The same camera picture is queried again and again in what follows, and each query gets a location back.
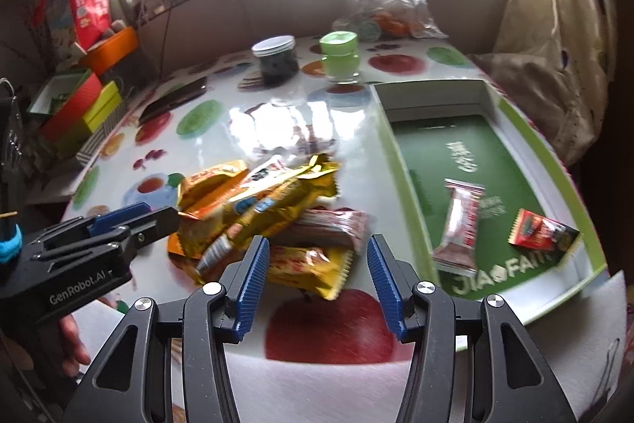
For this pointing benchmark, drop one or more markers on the dark jar with clear lid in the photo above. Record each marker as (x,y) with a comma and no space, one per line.
(275,61)

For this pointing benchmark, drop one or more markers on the green plastic jar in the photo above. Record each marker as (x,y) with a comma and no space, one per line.
(339,56)

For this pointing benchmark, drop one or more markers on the person's left hand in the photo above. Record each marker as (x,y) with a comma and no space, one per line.
(74,341)

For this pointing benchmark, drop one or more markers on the yellow-green box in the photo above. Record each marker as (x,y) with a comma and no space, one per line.
(104,108)

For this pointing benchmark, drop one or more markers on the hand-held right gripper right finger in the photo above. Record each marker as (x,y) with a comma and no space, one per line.
(384,284)

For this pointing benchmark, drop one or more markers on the green cardboard box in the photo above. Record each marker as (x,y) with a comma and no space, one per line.
(446,145)

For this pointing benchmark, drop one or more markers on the orange clear snack packet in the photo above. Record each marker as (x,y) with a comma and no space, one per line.
(208,185)

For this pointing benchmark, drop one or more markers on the white silver snack packet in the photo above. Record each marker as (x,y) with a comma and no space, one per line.
(215,254)

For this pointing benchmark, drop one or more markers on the white cloth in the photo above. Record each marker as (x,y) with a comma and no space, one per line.
(322,388)

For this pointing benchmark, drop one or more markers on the orange box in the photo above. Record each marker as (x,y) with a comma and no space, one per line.
(111,49)

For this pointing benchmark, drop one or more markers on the red black snack packet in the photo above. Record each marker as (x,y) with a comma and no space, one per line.
(530,229)

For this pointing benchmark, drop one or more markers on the yellow blue-print snack packet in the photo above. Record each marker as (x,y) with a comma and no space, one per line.
(282,195)

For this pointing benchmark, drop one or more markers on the black phone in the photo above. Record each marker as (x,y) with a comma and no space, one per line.
(173,98)

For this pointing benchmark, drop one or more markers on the striped box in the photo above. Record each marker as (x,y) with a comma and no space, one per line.
(101,138)

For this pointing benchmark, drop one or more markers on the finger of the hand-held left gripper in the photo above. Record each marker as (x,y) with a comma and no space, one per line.
(119,217)
(153,225)

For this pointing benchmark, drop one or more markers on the cream curtain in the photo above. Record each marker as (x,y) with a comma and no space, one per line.
(554,31)

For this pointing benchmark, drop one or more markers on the red box with green inside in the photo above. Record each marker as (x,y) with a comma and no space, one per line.
(69,106)

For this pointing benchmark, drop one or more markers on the fruit print tablecloth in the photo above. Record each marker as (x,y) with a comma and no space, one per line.
(208,120)

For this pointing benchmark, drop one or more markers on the pink white candy packet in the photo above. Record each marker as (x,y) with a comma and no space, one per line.
(460,225)

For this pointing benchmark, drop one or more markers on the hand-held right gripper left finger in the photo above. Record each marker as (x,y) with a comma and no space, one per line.
(252,284)

